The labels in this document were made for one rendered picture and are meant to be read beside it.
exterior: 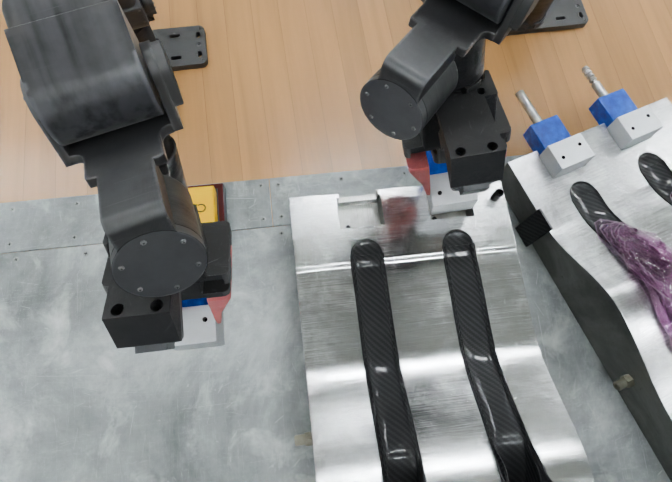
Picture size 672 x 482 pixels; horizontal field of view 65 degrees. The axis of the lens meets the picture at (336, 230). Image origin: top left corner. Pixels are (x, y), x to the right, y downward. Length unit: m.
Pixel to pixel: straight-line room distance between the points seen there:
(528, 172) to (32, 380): 0.67
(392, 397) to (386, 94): 0.32
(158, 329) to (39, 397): 0.38
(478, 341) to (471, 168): 0.25
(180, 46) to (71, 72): 0.52
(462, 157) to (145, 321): 0.26
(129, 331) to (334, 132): 0.48
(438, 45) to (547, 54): 0.52
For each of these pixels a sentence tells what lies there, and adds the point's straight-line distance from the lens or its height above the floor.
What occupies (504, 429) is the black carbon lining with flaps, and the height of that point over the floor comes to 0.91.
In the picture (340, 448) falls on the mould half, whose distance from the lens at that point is 0.55.
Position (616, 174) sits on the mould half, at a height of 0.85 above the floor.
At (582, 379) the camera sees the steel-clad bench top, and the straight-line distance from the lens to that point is 0.75.
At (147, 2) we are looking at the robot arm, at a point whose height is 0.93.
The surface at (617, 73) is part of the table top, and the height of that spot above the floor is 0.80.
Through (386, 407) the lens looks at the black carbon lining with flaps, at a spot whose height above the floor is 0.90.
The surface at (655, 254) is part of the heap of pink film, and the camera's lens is 0.70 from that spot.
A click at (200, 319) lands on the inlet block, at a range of 0.52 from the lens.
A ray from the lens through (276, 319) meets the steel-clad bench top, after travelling 0.68.
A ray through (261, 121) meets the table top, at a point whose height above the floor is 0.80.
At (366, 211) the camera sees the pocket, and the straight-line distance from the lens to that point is 0.65.
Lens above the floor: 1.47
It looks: 71 degrees down
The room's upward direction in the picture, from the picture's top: 7 degrees clockwise
